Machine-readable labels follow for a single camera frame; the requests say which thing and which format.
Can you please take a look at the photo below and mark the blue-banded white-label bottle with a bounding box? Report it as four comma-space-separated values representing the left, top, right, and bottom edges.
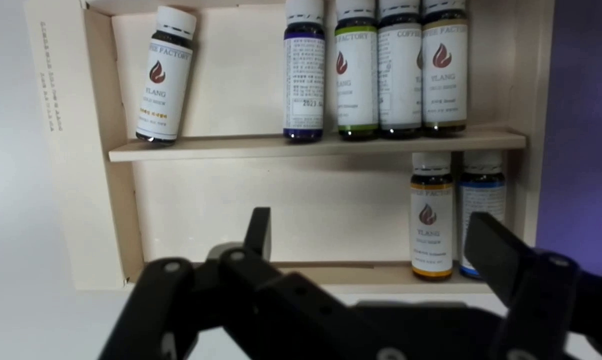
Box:
282, 0, 329, 145
457, 151, 509, 280

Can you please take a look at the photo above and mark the green-banded white-label bottle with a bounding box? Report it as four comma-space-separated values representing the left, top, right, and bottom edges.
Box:
332, 0, 381, 142

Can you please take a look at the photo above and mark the olive-banded white-label bottle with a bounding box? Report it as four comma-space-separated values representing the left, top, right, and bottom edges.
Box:
420, 0, 471, 139

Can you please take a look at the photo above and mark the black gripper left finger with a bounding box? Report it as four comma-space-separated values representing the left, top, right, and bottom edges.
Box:
99, 206, 282, 360

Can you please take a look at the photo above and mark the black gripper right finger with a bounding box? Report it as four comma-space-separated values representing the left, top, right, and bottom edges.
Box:
463, 211, 602, 360

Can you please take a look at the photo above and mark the yellow-banded white-label bottle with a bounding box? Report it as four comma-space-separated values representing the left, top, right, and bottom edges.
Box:
409, 151, 457, 283

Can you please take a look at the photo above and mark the black-banded white-label bottle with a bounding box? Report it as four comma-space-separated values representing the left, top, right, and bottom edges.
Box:
135, 4, 200, 146
377, 0, 424, 141

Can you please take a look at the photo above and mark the purple mat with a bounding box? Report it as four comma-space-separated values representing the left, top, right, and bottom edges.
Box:
536, 0, 602, 276

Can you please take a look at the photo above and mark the wooden compartment tray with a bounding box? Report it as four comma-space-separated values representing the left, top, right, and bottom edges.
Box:
23, 0, 557, 296

